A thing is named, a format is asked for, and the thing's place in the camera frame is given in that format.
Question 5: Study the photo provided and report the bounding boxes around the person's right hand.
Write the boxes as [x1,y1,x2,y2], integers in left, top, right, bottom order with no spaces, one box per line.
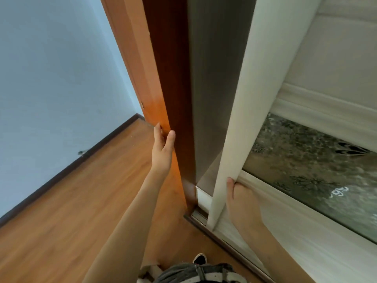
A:
[226,177,264,233]

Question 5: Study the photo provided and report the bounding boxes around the person's left hand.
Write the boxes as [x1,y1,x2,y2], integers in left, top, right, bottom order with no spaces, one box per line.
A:
[152,123,176,177]

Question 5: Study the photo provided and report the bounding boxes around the white wardrobe with wooden side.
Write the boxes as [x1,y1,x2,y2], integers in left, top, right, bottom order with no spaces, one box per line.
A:
[99,0,377,283]

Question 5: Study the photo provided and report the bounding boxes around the person's left forearm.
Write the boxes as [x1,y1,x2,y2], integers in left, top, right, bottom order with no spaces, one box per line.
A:
[81,169,173,283]

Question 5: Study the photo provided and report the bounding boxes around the person's right forearm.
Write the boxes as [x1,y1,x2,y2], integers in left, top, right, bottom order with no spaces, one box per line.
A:
[238,222,308,283]

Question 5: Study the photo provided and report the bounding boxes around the person's white belt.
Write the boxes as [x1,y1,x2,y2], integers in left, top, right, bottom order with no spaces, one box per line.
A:
[194,264,241,283]

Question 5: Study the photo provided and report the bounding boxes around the person's grey trousers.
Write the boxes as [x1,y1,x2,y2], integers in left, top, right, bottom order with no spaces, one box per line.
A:
[153,263,248,283]

